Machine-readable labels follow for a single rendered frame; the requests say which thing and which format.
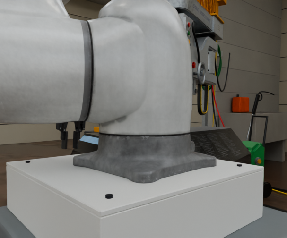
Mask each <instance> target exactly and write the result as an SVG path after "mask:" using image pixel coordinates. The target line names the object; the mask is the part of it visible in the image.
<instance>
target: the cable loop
mask: <svg viewBox="0 0 287 238"><path fill-rule="evenodd" d="M201 91H202V85H201V84H198V91H197V107H198V113H199V114H200V115H205V114H206V113H207V111H208V99H209V85H207V86H205V87H204V111H203V112H202V107H201Z"/></svg>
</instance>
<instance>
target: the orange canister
mask: <svg viewBox="0 0 287 238"><path fill-rule="evenodd" d="M232 112H233V113H251V112H249V97H239V94H237V95H236V97H233V103H232Z"/></svg>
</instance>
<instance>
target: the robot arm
mask: <svg viewBox="0 0 287 238"><path fill-rule="evenodd" d="M69 1H70V0H0V123H5V124H52V123H56V129H57V130H59V131H60V132H61V140H62V143H61V148H62V149H67V141H68V131H66V128H67V124H68V122H72V121H74V123H75V130H76V131H73V148H75V149H78V140H79V139H80V132H82V131H83V130H85V123H86V122H91V123H97V124H99V140H98V150H97V151H94V152H90V153H85V154H81V155H77V156H74V157H73V165H74V166H79V167H86V168H90V169H94V170H98V171H101V172H105V173H109V174H113V175H116V176H119V177H123V178H126V179H129V180H130V181H132V182H135V183H142V184H146V183H153V182H156V181H158V180H159V179H162V178H166V177H169V176H173V175H177V174H181V173H185V172H189V171H192V170H197V169H201V168H207V167H215V166H216V165H217V159H216V157H215V156H211V155H207V154H202V153H198V152H194V150H195V143H194V142H193V141H191V136H190V128H191V112H192V88H193V84H192V62H191V50H190V45H189V40H188V37H187V33H186V30H185V28H184V25H183V22H182V20H181V18H180V16H179V14H178V12H177V10H176V9H175V8H174V7H173V6H172V5H171V4H170V3H169V2H168V1H167V0H111V1H110V2H109V3H107V4H106V5H105V6H104V7H103V8H102V9H101V10H100V11H99V15H98V18H97V19H92V20H87V21H85V20H78V19H72V18H70V17H69V15H68V13H67V11H66V9H65V7H64V5H66V4H67V3H68V2H69Z"/></svg>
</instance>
